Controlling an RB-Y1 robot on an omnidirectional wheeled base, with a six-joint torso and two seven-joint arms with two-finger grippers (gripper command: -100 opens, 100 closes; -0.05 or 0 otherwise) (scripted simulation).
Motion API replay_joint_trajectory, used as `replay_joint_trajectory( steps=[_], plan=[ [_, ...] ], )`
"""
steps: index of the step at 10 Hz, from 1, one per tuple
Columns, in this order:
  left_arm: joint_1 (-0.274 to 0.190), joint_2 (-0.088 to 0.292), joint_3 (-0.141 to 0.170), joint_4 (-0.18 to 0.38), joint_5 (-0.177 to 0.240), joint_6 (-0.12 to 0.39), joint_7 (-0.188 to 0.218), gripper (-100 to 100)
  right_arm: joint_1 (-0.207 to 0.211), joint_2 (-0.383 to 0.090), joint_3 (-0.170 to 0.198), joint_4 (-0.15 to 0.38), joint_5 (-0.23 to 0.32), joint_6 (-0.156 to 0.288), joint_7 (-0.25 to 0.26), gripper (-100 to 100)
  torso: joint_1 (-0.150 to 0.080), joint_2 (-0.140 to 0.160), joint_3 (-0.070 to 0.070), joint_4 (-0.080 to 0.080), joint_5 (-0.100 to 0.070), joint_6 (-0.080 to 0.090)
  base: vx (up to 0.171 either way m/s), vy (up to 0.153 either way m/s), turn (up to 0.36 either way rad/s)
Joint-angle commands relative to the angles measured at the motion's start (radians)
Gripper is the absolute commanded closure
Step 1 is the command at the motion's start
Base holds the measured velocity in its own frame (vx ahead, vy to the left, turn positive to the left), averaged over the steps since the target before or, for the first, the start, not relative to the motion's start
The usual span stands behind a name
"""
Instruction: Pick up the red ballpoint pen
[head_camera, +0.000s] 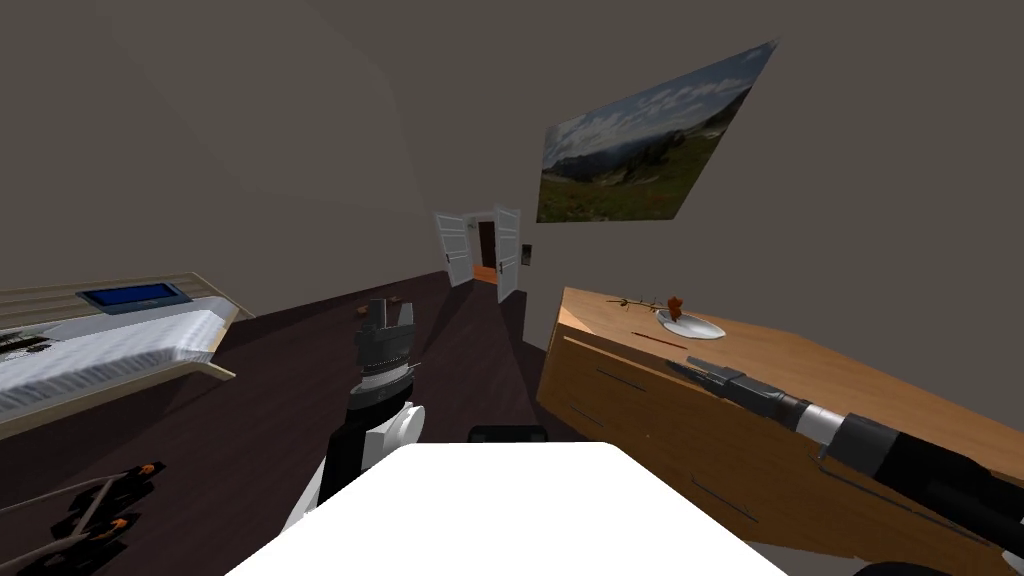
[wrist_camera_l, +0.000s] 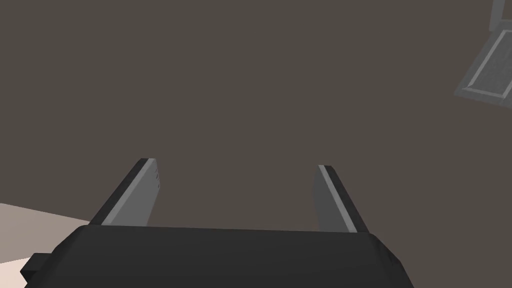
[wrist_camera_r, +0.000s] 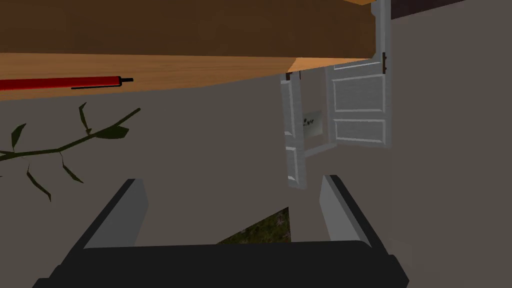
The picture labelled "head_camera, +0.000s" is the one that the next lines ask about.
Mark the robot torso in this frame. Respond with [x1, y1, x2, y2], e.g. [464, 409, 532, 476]
[223, 423, 790, 576]

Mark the white door leaf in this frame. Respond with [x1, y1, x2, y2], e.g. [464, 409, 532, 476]
[434, 211, 477, 289]
[493, 205, 522, 305]

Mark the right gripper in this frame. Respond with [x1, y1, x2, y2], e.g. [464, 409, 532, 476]
[666, 356, 811, 431]

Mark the black and orange angular object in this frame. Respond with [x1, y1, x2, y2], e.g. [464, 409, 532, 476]
[0, 460, 168, 576]

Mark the wooden dresser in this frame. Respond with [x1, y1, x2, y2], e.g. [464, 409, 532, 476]
[535, 286, 1024, 576]

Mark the landscape picture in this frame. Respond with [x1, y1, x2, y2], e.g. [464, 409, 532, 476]
[535, 39, 780, 225]

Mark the brown dry twig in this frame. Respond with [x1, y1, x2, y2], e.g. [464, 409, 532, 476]
[606, 294, 686, 324]

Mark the white plate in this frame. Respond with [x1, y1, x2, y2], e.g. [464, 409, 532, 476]
[655, 308, 728, 342]

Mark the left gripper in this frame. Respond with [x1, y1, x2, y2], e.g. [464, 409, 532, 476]
[353, 296, 418, 371]

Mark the bed with white cover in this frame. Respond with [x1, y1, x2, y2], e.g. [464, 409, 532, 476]
[0, 271, 257, 442]

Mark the red pencil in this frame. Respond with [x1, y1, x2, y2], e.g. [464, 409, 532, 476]
[630, 331, 689, 352]

